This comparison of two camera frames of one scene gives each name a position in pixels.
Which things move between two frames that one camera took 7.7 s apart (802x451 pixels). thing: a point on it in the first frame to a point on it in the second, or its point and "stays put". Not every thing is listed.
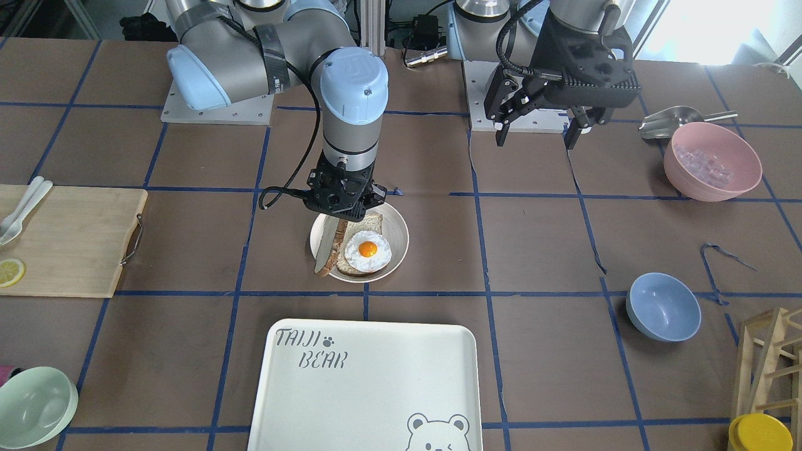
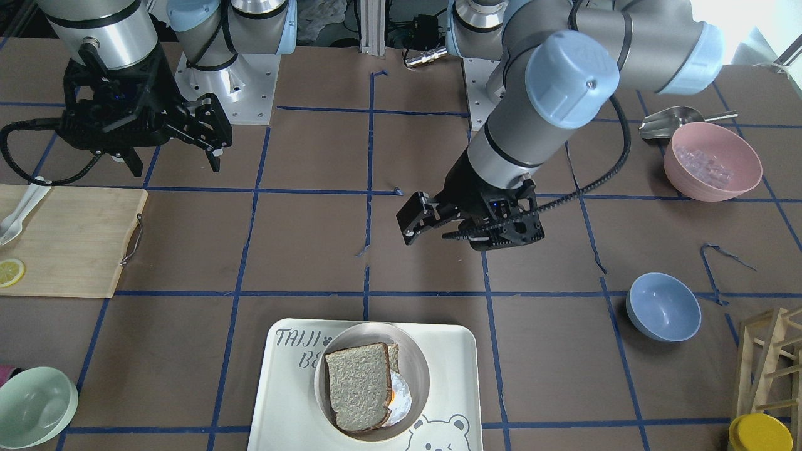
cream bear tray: [343, 385] stays put
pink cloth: [5, 371] stays put
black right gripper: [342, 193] to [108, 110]
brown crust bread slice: [339, 233] to [361, 386]
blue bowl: [663, 307] stays put
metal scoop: [663, 124] stays put
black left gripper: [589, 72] to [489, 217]
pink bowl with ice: [708, 162] stays put
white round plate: [395, 230] to [413, 364]
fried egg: [368, 251] to [401, 399]
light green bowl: [37, 404] stays put
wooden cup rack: [768, 369] stays put
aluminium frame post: [373, 26] stays put
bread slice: [370, 222] to [393, 351]
